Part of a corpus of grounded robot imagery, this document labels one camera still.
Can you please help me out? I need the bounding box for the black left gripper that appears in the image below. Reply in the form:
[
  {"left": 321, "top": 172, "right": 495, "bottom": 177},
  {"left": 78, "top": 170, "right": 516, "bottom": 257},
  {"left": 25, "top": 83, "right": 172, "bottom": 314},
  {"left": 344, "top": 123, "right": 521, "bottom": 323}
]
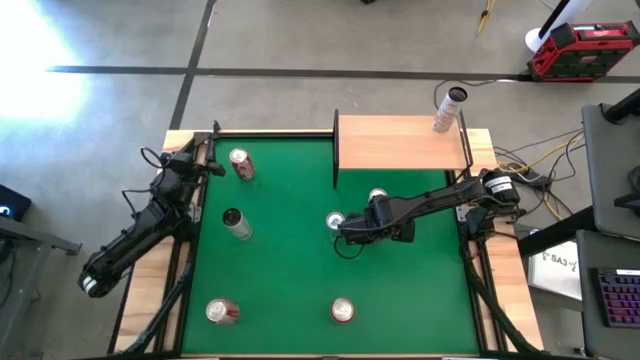
[{"left": 159, "top": 139, "right": 227, "bottom": 184}]

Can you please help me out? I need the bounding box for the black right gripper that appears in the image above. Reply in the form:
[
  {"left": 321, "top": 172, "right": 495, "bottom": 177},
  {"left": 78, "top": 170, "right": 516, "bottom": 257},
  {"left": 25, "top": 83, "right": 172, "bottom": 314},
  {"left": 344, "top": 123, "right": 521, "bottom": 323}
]
[{"left": 338, "top": 212, "right": 417, "bottom": 246}]

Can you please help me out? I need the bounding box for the red Coca-Cola can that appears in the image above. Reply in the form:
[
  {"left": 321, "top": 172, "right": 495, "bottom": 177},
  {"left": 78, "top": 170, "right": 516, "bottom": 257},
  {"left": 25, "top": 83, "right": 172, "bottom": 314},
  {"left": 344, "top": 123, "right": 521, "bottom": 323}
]
[
  {"left": 228, "top": 147, "right": 257, "bottom": 182},
  {"left": 205, "top": 297, "right": 241, "bottom": 326}
]

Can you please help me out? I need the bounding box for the white Celsius can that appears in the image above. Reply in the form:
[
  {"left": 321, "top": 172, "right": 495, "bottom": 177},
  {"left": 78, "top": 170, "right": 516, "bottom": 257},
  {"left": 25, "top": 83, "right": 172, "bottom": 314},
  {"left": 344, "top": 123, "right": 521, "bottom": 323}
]
[
  {"left": 432, "top": 86, "right": 469, "bottom": 134},
  {"left": 221, "top": 207, "right": 254, "bottom": 242}
]

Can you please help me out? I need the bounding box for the red Fanta can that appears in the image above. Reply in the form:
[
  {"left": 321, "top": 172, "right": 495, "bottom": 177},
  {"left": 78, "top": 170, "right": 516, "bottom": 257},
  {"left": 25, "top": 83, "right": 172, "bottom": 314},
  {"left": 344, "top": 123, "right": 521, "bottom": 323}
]
[{"left": 329, "top": 297, "right": 357, "bottom": 325}]

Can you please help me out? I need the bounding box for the green table mat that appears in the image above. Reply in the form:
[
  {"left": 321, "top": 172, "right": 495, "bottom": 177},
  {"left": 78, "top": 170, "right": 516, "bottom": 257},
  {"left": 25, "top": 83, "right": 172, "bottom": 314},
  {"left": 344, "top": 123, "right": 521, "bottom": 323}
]
[{"left": 180, "top": 137, "right": 481, "bottom": 356}]

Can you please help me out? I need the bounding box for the black power strip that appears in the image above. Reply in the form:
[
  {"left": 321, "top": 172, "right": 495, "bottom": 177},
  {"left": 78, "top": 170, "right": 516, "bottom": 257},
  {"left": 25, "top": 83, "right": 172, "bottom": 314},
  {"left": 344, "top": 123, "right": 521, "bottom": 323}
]
[{"left": 514, "top": 171, "right": 552, "bottom": 190}]

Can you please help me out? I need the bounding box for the grey metal stand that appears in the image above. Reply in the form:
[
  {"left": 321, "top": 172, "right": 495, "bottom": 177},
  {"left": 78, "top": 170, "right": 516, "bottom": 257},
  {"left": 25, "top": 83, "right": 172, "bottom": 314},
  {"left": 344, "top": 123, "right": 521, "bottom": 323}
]
[{"left": 0, "top": 214, "right": 84, "bottom": 360}]

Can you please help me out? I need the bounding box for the white labelled box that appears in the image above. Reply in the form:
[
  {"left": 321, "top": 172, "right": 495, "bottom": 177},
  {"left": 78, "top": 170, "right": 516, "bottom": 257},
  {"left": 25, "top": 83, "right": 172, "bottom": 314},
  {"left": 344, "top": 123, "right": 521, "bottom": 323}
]
[{"left": 527, "top": 238, "right": 585, "bottom": 302}]

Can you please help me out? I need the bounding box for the black computer with light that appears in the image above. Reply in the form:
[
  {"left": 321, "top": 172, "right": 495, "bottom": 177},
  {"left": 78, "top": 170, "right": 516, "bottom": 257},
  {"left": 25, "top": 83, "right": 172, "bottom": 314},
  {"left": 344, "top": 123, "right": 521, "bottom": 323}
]
[{"left": 0, "top": 183, "right": 33, "bottom": 223}]

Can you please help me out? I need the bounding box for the grey desk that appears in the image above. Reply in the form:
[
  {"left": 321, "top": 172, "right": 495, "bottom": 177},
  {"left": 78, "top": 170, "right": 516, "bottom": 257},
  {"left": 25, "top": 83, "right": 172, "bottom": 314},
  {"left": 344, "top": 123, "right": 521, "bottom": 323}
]
[
  {"left": 574, "top": 228, "right": 640, "bottom": 360},
  {"left": 581, "top": 102, "right": 640, "bottom": 240}
]

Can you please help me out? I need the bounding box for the white black tower fan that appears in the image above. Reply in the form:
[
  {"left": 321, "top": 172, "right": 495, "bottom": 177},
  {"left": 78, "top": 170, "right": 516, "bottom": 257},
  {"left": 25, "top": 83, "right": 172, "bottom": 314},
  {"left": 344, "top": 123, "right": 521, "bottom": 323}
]
[{"left": 524, "top": 0, "right": 594, "bottom": 54}]

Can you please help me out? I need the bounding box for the black backlit keyboard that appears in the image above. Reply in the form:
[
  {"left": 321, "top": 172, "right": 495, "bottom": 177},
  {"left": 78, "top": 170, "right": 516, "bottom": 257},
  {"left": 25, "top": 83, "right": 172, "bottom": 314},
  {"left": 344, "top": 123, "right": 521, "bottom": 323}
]
[{"left": 591, "top": 267, "right": 640, "bottom": 330}]

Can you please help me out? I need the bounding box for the black desk device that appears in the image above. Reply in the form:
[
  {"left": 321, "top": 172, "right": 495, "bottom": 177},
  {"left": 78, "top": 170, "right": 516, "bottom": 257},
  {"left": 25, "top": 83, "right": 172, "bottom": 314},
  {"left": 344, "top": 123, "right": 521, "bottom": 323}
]
[{"left": 613, "top": 192, "right": 640, "bottom": 217}]

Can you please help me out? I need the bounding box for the red black tool case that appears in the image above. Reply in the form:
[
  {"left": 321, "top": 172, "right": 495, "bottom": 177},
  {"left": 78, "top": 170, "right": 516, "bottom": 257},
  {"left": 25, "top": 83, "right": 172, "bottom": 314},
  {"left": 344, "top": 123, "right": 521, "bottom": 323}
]
[{"left": 526, "top": 20, "right": 640, "bottom": 83}]

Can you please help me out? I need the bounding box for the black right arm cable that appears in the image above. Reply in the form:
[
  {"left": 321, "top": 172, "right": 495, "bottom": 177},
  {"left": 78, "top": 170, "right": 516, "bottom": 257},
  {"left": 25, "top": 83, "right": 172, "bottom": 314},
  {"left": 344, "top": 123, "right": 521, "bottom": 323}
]
[{"left": 332, "top": 233, "right": 367, "bottom": 261}]

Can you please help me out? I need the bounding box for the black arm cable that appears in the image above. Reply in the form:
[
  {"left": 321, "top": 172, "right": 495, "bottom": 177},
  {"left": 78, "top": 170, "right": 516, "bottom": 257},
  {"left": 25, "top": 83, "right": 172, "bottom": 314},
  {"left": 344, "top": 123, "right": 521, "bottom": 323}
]
[
  {"left": 121, "top": 146, "right": 166, "bottom": 214},
  {"left": 332, "top": 233, "right": 367, "bottom": 261}
]

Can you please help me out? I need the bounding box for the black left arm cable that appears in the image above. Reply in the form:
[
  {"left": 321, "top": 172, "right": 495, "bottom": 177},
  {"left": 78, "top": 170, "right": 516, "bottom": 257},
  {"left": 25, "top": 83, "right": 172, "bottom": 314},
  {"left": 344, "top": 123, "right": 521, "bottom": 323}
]
[{"left": 121, "top": 146, "right": 166, "bottom": 214}]

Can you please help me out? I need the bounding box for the black aluminium table frame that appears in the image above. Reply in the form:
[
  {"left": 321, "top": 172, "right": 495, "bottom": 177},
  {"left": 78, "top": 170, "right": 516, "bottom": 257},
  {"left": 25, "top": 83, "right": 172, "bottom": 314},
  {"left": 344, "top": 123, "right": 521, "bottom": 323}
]
[{"left": 107, "top": 119, "right": 546, "bottom": 360}]

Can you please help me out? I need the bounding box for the wooden shelf with black frame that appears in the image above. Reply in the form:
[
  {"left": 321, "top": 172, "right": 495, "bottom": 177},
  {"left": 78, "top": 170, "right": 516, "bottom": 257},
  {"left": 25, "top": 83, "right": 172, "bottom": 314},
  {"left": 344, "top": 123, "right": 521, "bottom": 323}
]
[{"left": 332, "top": 108, "right": 475, "bottom": 190}]

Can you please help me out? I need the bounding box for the black floor cable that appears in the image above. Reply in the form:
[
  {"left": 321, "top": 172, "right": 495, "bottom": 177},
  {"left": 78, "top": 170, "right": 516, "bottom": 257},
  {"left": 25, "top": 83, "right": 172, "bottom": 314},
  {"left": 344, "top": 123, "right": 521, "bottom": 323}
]
[{"left": 432, "top": 77, "right": 522, "bottom": 110}]

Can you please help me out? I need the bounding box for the yellow floor cable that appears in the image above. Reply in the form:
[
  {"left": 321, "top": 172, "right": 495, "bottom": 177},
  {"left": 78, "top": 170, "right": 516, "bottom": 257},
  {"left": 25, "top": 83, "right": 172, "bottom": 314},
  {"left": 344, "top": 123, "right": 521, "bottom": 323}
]
[{"left": 499, "top": 132, "right": 586, "bottom": 222}]

